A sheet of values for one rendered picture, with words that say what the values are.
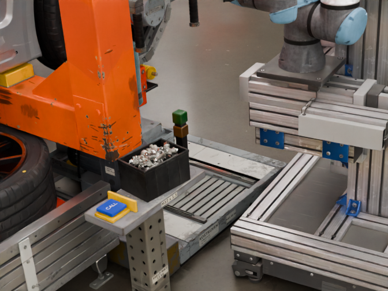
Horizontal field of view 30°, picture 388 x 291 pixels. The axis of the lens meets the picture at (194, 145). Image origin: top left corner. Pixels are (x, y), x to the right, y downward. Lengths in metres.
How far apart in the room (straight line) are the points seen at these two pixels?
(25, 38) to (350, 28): 1.23
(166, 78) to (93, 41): 2.22
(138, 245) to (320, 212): 0.70
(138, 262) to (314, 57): 0.91
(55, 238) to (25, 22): 0.82
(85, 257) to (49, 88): 0.61
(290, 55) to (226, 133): 1.50
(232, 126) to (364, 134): 1.72
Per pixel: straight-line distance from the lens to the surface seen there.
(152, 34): 3.22
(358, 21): 2.22
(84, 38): 2.34
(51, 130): 2.65
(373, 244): 2.58
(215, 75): 4.50
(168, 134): 3.42
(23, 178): 2.50
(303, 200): 2.80
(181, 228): 2.89
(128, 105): 2.46
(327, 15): 2.21
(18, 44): 2.77
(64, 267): 2.58
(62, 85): 2.54
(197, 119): 3.93
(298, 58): 2.32
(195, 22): 3.02
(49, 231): 2.47
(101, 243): 2.69
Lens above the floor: 1.69
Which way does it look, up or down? 27 degrees down
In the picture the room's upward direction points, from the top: 4 degrees counter-clockwise
